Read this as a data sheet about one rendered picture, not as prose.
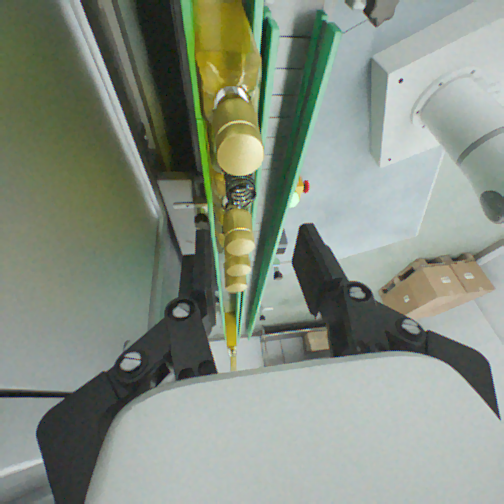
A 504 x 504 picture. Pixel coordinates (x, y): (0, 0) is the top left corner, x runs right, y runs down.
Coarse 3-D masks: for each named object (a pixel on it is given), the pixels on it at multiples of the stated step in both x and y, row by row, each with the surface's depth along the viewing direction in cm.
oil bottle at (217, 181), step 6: (210, 168) 29; (210, 174) 29; (216, 174) 28; (216, 180) 28; (222, 180) 28; (216, 186) 29; (222, 186) 28; (216, 192) 29; (222, 192) 29; (216, 198) 30; (222, 198) 29; (216, 204) 31; (222, 204) 30
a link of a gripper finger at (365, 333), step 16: (352, 288) 10; (368, 288) 10; (352, 304) 9; (368, 304) 9; (352, 320) 8; (368, 320) 8; (336, 336) 10; (352, 336) 8; (368, 336) 8; (384, 336) 8; (336, 352) 10; (352, 352) 8; (368, 352) 8
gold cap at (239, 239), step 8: (224, 216) 27; (232, 216) 27; (240, 216) 27; (248, 216) 28; (224, 224) 27; (232, 224) 26; (240, 224) 26; (248, 224) 27; (224, 232) 27; (232, 232) 26; (240, 232) 25; (248, 232) 26; (232, 240) 25; (240, 240) 25; (248, 240) 25; (232, 248) 26; (240, 248) 26; (248, 248) 27
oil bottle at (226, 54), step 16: (208, 0) 26; (224, 0) 26; (240, 0) 27; (208, 16) 23; (224, 16) 23; (240, 16) 24; (208, 32) 21; (224, 32) 21; (240, 32) 21; (208, 48) 19; (224, 48) 19; (240, 48) 19; (256, 48) 20; (208, 64) 18; (224, 64) 18; (240, 64) 19; (256, 64) 19; (208, 80) 19; (224, 80) 19; (240, 80) 19; (256, 80) 19; (208, 96) 20; (256, 96) 20; (208, 112) 21; (256, 112) 21
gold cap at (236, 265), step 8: (224, 248) 33; (232, 256) 31; (240, 256) 31; (248, 256) 32; (232, 264) 30; (240, 264) 30; (248, 264) 31; (232, 272) 31; (240, 272) 32; (248, 272) 32
